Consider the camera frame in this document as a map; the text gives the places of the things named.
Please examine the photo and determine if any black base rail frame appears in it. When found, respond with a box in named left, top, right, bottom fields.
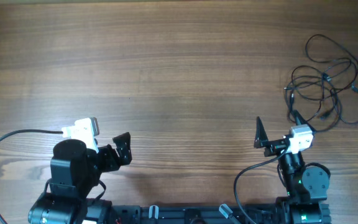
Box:
left=111, top=203, right=332, bottom=224

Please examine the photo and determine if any right camera black cable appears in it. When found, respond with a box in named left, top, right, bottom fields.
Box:
left=233, top=146, right=290, bottom=224

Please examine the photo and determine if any thick black USB cable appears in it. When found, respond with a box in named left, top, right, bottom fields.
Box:
left=286, top=65, right=343, bottom=133

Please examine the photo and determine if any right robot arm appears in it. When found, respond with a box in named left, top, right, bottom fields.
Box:
left=254, top=110, right=332, bottom=224

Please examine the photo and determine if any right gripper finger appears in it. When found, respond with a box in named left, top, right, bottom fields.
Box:
left=254, top=116, right=269, bottom=148
left=291, top=110, right=316, bottom=133

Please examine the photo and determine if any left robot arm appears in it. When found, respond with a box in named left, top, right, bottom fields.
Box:
left=28, top=132, right=132, bottom=224

